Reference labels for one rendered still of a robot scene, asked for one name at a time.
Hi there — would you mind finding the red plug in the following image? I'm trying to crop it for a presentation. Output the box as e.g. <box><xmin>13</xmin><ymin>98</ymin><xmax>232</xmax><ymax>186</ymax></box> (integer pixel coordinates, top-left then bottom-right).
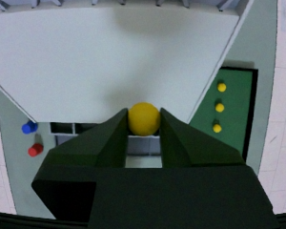
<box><xmin>29</xmin><ymin>143</ymin><xmax>44</xmax><ymax>157</ymax></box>

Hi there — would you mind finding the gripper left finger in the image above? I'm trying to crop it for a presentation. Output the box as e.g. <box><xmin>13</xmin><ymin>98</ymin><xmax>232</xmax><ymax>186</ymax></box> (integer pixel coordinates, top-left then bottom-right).
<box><xmin>41</xmin><ymin>108</ymin><xmax>129</xmax><ymax>168</ymax></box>

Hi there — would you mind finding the yellow ball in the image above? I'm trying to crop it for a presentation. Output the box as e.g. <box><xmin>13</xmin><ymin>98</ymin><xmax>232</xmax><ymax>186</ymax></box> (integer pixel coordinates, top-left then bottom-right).
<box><xmin>127</xmin><ymin>102</ymin><xmax>161</xmax><ymax>136</ymax></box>
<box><xmin>214</xmin><ymin>124</ymin><xmax>221</xmax><ymax>133</ymax></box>
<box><xmin>218</xmin><ymin>84</ymin><xmax>227</xmax><ymax>92</ymax></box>
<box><xmin>215</xmin><ymin>104</ymin><xmax>224</xmax><ymax>112</ymax></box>

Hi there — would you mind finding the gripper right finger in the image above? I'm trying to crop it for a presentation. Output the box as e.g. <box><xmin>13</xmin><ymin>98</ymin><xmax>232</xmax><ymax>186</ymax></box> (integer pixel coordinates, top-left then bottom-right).
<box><xmin>159</xmin><ymin>108</ymin><xmax>246</xmax><ymax>168</ymax></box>

